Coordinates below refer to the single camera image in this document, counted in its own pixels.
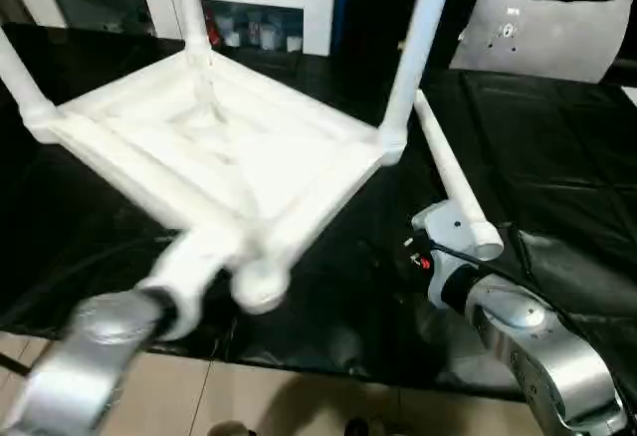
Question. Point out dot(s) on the white plastic table leg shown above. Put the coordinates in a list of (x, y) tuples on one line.
[(448, 167), (191, 8), (22, 77), (418, 58)]

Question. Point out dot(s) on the white plastic table top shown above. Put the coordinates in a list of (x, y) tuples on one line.
[(199, 132)]

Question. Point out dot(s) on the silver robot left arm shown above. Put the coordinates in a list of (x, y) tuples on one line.
[(94, 346)]

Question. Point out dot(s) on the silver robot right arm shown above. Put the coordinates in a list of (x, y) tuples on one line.
[(547, 356)]

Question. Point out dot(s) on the dark robot right foot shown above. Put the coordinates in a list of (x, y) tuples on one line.
[(363, 427)]

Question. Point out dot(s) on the dark robot foot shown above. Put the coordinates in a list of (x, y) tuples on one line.
[(234, 428), (363, 427)]

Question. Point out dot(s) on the small white cup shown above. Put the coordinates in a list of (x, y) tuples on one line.
[(294, 46), (232, 39)]

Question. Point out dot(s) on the dark robot left foot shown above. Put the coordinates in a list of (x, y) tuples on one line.
[(234, 428)]

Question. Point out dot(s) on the grey padded backrest cushion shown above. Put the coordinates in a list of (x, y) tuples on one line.
[(547, 38)]

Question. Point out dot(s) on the white flat board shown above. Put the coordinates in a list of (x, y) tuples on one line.
[(631, 93)]

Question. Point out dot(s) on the red figurine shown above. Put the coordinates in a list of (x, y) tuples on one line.
[(214, 33)]

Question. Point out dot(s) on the black stand leg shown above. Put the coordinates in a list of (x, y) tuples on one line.
[(12, 362)]

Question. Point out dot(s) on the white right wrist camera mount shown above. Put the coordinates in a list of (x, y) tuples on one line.
[(448, 227)]

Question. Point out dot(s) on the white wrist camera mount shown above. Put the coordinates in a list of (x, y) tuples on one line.
[(194, 267), (448, 227)]

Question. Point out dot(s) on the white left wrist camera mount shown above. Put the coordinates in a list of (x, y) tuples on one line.
[(194, 267)]

